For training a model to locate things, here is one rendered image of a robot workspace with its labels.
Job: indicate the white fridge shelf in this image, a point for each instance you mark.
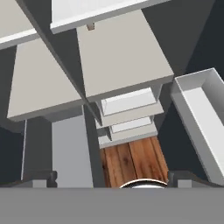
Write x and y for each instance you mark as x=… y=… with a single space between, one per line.
x=87 y=11

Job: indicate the white fridge drawer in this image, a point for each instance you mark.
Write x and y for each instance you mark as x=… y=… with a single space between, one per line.
x=131 y=129
x=129 y=105

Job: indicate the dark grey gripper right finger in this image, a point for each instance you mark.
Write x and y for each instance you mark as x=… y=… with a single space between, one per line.
x=182 y=176

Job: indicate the pale grey fridge shelf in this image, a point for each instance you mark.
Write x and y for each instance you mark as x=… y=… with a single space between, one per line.
x=40 y=84
x=14 y=20
x=122 y=55

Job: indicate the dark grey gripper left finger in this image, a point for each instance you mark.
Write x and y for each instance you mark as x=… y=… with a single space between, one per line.
x=43 y=176

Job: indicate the white round object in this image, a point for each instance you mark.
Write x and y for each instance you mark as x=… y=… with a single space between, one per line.
x=143 y=183

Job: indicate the white fridge door bin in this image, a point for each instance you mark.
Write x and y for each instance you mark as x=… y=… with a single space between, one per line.
x=201 y=116

